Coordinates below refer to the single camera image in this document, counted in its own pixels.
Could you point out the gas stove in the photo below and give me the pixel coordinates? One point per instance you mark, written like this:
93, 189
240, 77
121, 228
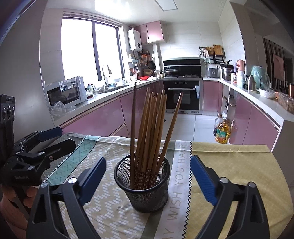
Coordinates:
190, 75

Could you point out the grey green printed tablecloth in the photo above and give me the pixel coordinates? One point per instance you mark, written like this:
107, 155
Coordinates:
110, 147

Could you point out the teal appliance in plastic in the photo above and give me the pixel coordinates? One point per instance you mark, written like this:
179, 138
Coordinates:
258, 77

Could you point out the silver rice cooker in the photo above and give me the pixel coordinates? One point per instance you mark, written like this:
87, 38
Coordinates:
212, 72

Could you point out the pink base cabinet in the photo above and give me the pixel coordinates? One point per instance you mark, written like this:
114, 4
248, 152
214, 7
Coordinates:
103, 119
252, 124

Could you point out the clear plastic food box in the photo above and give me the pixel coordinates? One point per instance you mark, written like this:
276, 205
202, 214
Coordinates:
286, 101

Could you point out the black frying pan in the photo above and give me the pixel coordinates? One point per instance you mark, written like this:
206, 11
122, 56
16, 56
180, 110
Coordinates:
151, 65

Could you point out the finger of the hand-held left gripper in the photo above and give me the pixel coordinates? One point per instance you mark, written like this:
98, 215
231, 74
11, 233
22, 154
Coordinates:
62, 148
49, 133

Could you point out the pink kettle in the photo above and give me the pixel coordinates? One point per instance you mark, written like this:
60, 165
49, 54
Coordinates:
241, 65

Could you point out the yellow cooking oil bottle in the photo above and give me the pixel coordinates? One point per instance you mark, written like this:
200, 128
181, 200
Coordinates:
222, 133

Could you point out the woven basket bowl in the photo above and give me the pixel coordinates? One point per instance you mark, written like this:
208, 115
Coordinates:
148, 72

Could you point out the clear jug with dark liquid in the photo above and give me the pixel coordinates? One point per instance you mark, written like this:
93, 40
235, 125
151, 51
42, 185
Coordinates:
217, 125

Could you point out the white water heater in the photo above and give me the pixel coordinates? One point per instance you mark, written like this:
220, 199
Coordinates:
134, 40

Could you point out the red bowl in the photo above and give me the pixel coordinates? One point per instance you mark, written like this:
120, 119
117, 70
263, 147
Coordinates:
144, 78

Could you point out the steel thermos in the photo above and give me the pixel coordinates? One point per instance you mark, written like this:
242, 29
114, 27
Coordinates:
252, 83

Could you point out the black built-in oven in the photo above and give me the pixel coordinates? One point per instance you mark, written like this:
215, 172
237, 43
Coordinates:
181, 98

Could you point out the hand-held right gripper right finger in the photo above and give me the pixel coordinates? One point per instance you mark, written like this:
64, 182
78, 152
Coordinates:
203, 179

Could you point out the black mesh holder cup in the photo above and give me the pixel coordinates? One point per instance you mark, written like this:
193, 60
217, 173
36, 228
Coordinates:
147, 200

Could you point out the white bottle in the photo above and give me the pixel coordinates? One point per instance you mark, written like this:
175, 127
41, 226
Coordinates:
240, 79

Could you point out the ceiling light panel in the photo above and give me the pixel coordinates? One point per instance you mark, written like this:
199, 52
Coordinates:
166, 4

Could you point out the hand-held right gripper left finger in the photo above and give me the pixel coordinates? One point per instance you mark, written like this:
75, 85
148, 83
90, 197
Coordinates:
91, 179

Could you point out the white microwave oven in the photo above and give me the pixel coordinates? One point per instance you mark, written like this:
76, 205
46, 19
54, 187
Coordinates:
64, 93

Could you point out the wooden cutting board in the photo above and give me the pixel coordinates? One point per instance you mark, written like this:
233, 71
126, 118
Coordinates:
218, 50

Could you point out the stainless steel pot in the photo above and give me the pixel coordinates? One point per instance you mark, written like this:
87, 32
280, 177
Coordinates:
227, 73

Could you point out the clear plastic bag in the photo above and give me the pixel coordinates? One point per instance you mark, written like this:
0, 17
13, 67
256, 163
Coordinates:
57, 108

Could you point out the yellow cloth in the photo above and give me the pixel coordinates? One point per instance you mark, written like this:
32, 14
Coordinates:
241, 160

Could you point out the steel kitchen faucet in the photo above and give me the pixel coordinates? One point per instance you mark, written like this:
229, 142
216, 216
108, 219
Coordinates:
103, 73

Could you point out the white bowl with plastic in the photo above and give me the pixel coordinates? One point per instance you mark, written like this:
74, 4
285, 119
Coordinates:
267, 93

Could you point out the person's left hand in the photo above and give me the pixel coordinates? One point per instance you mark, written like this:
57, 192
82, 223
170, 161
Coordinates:
32, 195

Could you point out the kitchen window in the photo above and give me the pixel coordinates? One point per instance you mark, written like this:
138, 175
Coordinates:
75, 46

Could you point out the grey refrigerator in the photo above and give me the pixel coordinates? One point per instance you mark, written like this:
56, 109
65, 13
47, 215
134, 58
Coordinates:
23, 69

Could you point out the glass jar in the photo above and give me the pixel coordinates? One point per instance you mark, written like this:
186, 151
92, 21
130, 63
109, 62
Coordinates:
90, 89

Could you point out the black range hood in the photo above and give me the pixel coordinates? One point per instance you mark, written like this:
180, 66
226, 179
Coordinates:
186, 64

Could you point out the bundle of wooden chopsticks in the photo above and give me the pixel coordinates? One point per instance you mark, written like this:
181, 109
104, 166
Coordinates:
149, 128

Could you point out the dark wok with lid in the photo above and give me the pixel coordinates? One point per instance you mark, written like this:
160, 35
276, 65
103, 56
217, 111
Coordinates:
171, 71

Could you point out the black wall shelf rack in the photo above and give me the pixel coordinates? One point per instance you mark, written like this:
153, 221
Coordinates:
218, 58

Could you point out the pink wall picture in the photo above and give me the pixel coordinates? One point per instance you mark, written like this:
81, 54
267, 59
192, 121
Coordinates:
278, 66

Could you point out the pink wall cabinet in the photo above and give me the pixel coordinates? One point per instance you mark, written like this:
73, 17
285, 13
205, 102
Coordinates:
154, 32

